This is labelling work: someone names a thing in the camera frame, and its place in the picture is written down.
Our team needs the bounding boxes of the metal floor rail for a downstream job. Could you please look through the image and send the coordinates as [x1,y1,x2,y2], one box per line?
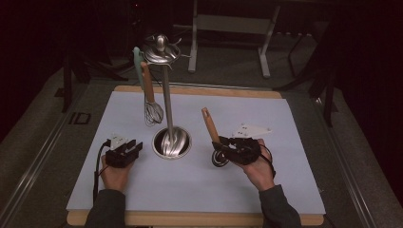
[313,97,378,228]
[0,85,93,228]

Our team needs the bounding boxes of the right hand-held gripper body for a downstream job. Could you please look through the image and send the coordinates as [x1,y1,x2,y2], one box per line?
[230,123,273,166]

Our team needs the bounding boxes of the steel utensil rack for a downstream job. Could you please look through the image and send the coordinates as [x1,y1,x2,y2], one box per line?
[139,33,193,161]

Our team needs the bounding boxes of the person's left hand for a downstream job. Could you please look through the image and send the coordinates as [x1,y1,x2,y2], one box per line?
[100,154,135,194]

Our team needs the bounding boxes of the green handled wire whisk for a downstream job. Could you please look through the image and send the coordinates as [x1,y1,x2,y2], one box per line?
[132,46,165,127]

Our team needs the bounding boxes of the white metal stand frame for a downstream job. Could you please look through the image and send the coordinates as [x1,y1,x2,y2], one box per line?
[173,0,282,80]

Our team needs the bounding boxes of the black tripod stand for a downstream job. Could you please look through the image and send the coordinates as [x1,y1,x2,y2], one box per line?
[273,18,339,128]
[61,47,129,114]

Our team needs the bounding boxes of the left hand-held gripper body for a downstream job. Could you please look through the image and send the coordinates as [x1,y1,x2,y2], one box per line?
[105,133,138,169]

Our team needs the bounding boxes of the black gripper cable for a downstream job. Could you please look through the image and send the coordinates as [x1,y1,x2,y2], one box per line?
[92,140,112,204]
[257,142,278,179]

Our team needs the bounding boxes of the person's right hand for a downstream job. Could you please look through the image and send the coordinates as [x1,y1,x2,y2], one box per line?
[237,138,278,192]

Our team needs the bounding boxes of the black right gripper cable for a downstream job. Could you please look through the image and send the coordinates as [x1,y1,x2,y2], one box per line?
[257,142,278,179]

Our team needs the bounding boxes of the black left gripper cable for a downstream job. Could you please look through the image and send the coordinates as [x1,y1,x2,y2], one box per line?
[92,140,112,204]

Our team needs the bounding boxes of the wooden handled steel ladle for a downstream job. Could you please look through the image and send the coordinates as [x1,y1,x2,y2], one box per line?
[201,106,230,168]

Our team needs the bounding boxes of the pale blue table mat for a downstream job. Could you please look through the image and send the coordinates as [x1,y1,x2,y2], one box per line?
[66,90,327,217]

